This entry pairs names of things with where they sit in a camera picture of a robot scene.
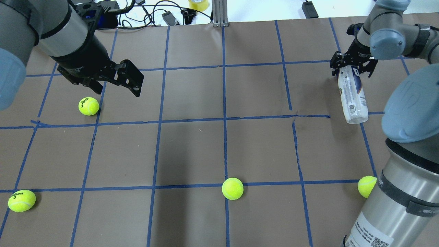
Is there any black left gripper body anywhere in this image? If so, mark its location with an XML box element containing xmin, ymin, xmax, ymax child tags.
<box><xmin>57</xmin><ymin>33</ymin><xmax>116</xmax><ymax>85</ymax></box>

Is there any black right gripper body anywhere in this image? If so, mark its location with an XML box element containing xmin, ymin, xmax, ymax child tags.
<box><xmin>344</xmin><ymin>37</ymin><xmax>371</xmax><ymax>68</ymax></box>

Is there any clear tennis ball can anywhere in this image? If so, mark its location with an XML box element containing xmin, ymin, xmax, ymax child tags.
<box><xmin>338</xmin><ymin>66</ymin><xmax>369</xmax><ymax>125</ymax></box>

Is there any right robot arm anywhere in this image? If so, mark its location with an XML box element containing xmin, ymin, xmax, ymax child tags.
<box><xmin>330</xmin><ymin>0</ymin><xmax>439</xmax><ymax>247</ymax></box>

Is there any front left tennis ball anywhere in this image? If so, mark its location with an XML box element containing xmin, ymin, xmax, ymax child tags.
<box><xmin>78</xmin><ymin>97</ymin><xmax>100</xmax><ymax>116</ymax></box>

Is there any tennis ball near base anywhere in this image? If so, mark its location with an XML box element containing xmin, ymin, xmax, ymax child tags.
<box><xmin>357</xmin><ymin>176</ymin><xmax>377</xmax><ymax>199</ymax></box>
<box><xmin>8</xmin><ymin>190</ymin><xmax>36</xmax><ymax>212</ymax></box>

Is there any middle tennis ball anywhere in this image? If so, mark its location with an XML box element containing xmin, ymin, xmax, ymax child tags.
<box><xmin>222</xmin><ymin>178</ymin><xmax>244</xmax><ymax>200</ymax></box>

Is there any black power adapter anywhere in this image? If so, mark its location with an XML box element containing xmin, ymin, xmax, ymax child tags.
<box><xmin>301</xmin><ymin>0</ymin><xmax>319</xmax><ymax>19</ymax></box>

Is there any yellow tape roll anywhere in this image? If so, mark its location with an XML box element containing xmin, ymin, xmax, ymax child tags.
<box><xmin>188</xmin><ymin>0</ymin><xmax>210</xmax><ymax>12</ymax></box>

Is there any aluminium frame post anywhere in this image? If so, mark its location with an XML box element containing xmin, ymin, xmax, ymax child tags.
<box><xmin>211</xmin><ymin>0</ymin><xmax>229</xmax><ymax>28</ymax></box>

